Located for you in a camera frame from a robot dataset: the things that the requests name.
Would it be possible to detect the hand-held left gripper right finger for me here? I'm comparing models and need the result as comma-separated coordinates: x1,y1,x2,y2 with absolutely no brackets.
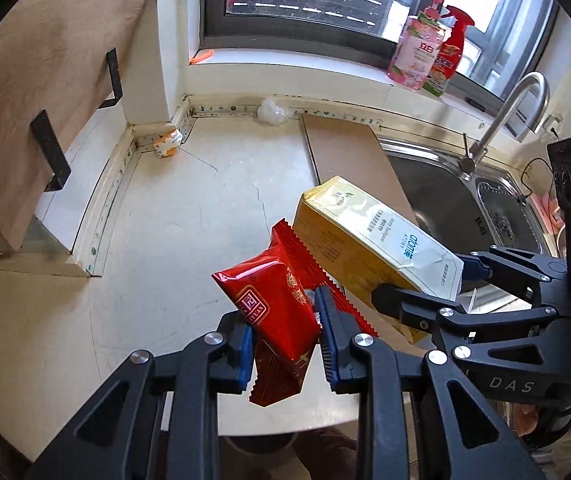
314,286,549,480

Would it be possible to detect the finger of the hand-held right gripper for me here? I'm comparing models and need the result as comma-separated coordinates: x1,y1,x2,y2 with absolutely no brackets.
371,284,571,376
458,245,569,307

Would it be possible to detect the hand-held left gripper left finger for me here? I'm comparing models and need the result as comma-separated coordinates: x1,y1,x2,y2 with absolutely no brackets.
22,310,256,480

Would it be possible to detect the red snack packet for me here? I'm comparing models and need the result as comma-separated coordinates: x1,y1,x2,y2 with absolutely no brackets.
248,219,381,407

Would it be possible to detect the glossy red gold-label pouch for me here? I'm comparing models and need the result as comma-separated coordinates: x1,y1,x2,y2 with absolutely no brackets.
211,247,324,357

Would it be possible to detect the round black trash bin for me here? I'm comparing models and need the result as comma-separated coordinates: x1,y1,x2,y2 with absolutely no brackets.
221,432,297,466

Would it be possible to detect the yellow white paper box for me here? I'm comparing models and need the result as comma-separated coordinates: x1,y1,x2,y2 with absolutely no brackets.
293,175,465,346

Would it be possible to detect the person's right hand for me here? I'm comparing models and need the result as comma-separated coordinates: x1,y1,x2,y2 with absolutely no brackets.
511,401,541,438

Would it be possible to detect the steel wool scrubber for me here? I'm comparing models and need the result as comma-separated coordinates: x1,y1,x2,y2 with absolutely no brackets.
490,210,516,236

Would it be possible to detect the stainless steel sink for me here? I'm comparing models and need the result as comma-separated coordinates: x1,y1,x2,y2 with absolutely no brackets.
378,132,563,261

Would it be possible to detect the steel faucet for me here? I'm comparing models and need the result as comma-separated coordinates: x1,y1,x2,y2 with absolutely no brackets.
460,71,551,173

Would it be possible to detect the brown cardboard sheet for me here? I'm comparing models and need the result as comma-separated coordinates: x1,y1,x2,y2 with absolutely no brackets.
301,113,419,226

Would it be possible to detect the red spray bottle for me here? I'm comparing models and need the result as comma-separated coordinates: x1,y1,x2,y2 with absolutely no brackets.
421,5,475,98

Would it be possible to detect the pink soap pump bottle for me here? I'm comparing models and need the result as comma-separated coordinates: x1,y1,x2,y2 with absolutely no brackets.
387,0,450,92

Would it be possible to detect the small orange white packet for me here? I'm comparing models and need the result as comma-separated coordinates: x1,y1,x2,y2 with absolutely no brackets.
154,130,184,158

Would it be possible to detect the clear plastic bag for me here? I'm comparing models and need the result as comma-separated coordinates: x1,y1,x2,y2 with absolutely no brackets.
256,96,289,125

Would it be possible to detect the wooden cutting board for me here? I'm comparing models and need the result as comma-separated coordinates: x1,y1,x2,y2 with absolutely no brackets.
0,0,161,253

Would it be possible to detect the black metal board bracket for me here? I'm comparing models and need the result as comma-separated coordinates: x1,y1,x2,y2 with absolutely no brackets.
30,110,72,192
99,48,124,109

